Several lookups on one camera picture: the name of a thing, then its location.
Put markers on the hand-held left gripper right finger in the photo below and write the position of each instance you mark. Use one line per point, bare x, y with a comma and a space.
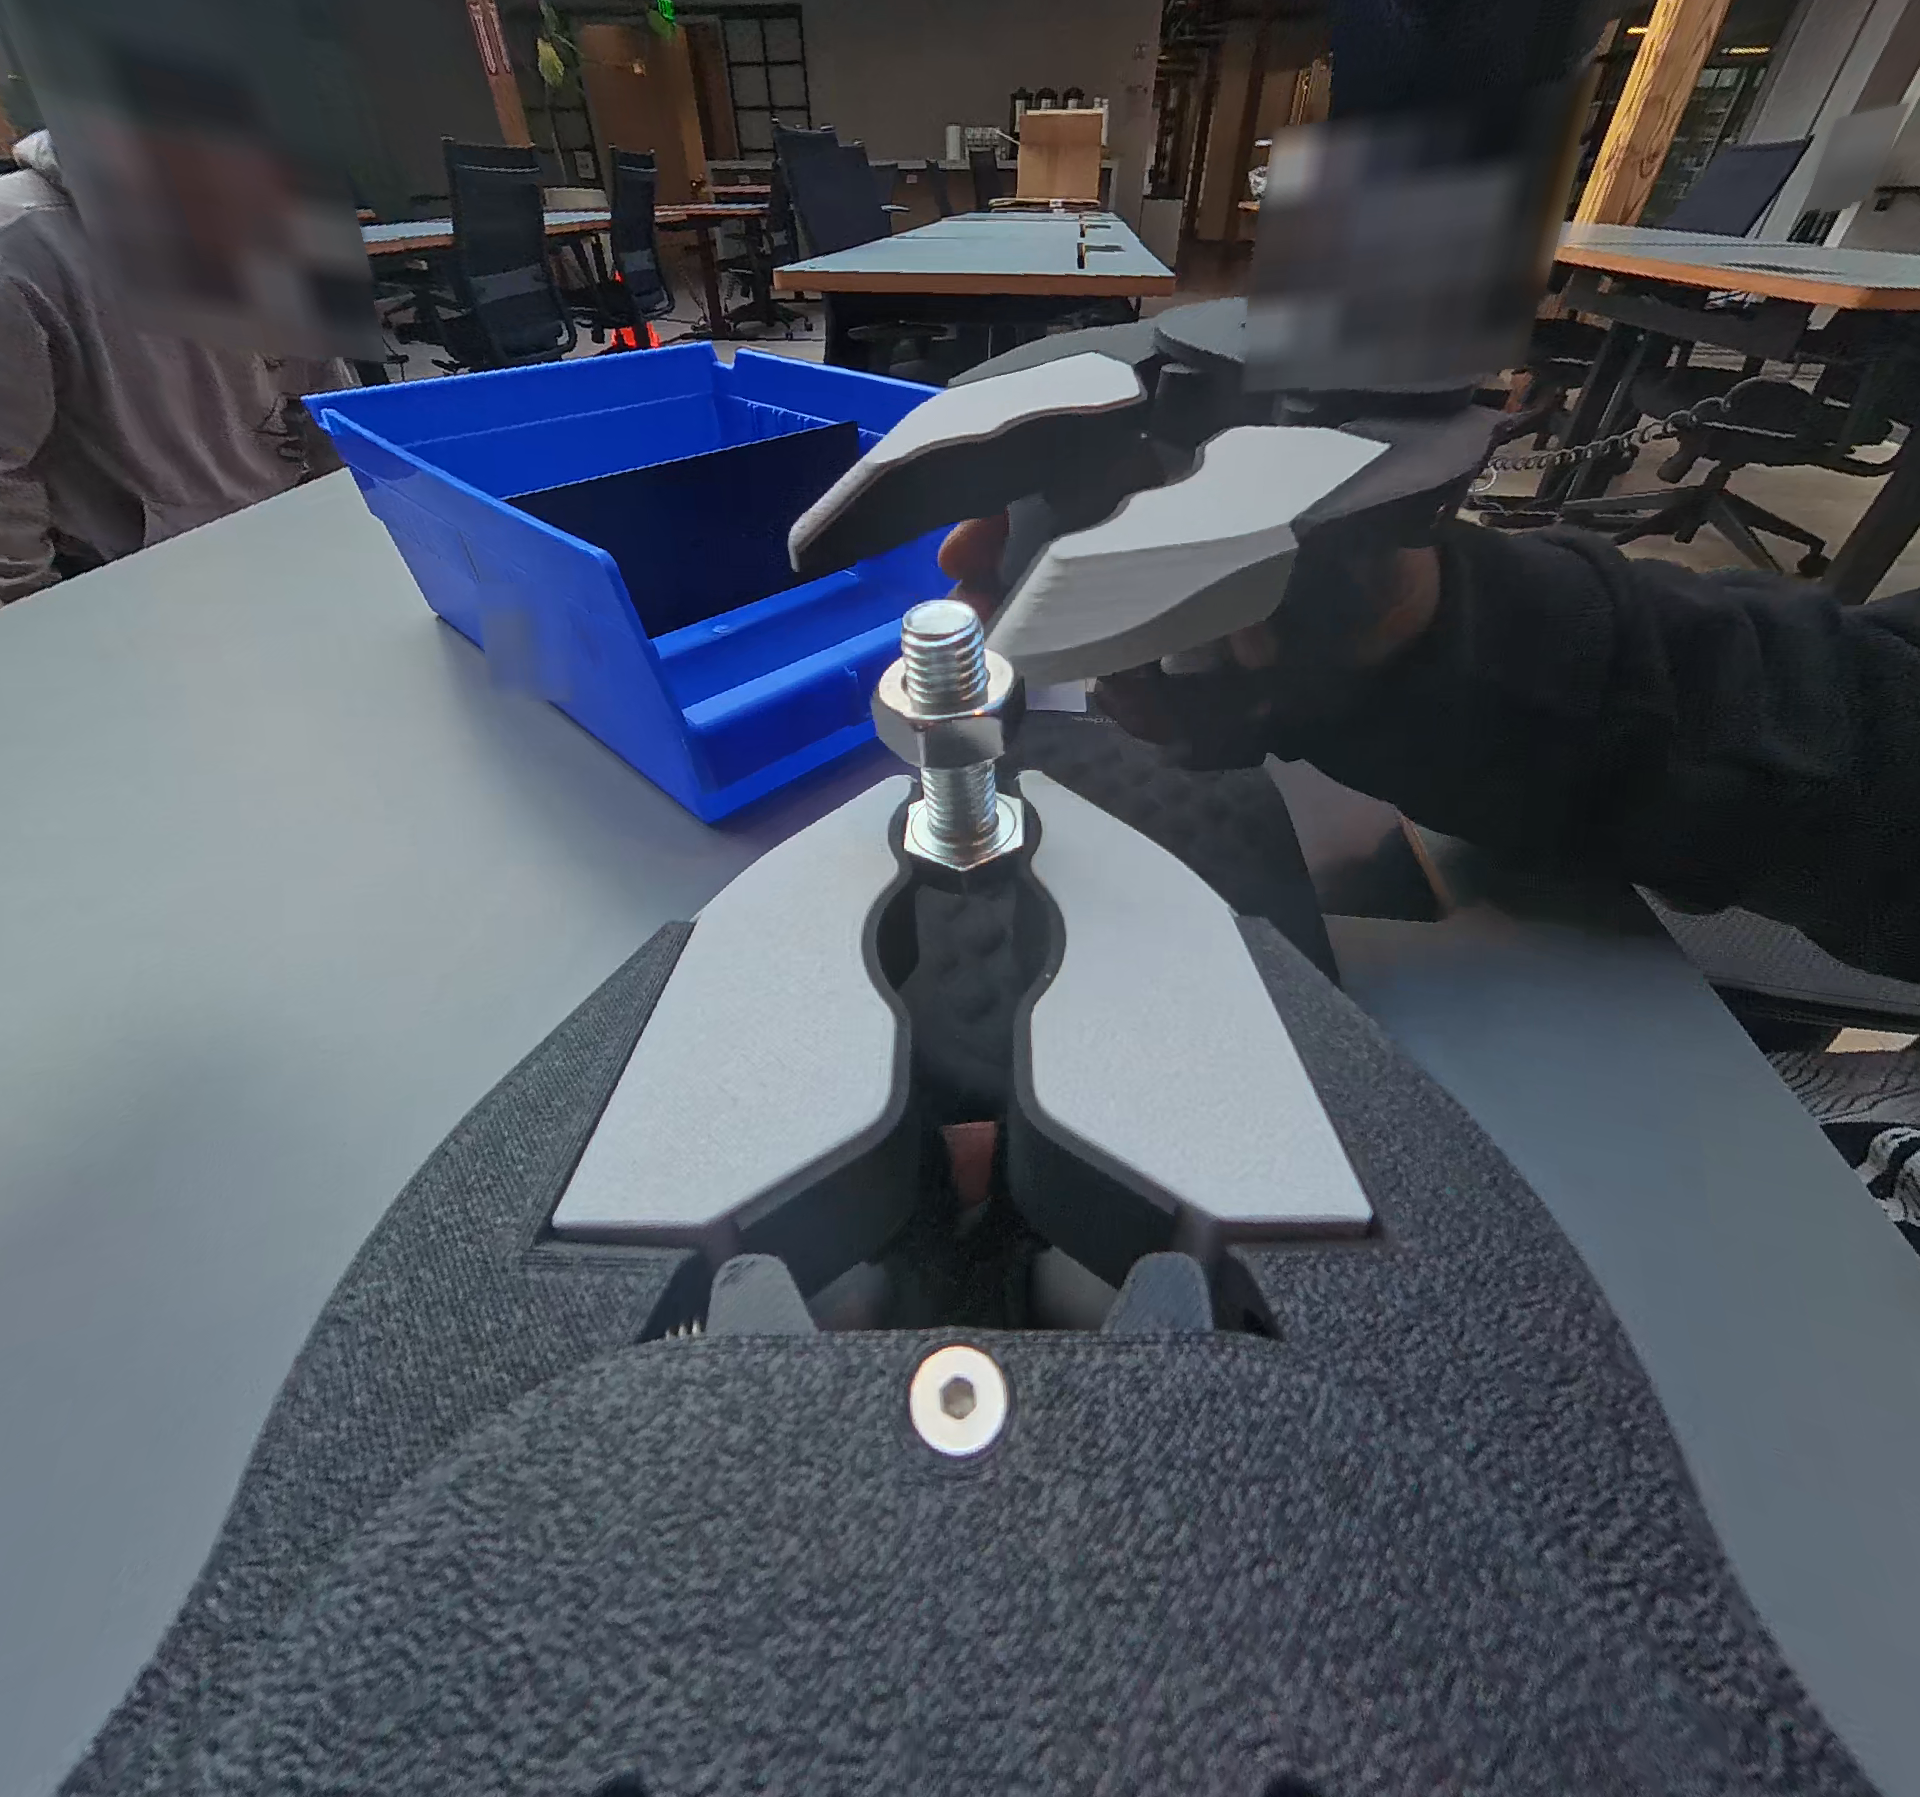
1184, 1062

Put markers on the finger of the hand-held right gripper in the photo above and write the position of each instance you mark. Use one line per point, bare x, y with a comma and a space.
975, 418
1184, 552

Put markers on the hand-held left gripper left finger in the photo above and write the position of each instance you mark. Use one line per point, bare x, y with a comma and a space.
720, 1062

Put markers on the silver hex bolt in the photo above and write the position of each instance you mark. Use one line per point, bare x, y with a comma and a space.
948, 657

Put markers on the silver hex nut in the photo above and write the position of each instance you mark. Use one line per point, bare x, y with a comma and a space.
946, 735

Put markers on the blue plastic bin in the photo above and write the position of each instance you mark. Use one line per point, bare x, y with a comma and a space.
420, 507

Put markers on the person's right forearm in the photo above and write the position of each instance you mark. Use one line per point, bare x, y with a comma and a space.
1650, 717

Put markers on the person's right hand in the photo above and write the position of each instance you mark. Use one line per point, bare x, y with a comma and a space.
1351, 687

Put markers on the person's left hand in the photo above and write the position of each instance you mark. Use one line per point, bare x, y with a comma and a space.
973, 1160

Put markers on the long grey table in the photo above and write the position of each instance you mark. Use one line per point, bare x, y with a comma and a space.
975, 259

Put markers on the black dimpled foam pad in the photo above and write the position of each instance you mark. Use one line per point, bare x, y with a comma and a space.
1184, 807

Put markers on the black office chair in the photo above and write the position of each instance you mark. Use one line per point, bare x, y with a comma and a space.
1770, 438
1800, 964
834, 192
1747, 185
504, 237
639, 229

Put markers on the wooden box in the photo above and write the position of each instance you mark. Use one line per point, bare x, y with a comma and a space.
1062, 154

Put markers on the wood-edged grey table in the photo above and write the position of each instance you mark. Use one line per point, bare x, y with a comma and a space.
1724, 266
524, 225

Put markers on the black paned door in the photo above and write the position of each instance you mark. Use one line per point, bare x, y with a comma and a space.
765, 65

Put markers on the wooden pillar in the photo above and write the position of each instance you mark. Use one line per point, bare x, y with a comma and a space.
480, 12
1680, 42

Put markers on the green potted plant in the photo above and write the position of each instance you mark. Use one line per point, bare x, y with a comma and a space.
551, 42

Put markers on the black white printed clothing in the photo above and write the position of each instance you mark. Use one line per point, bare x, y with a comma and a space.
1897, 1182

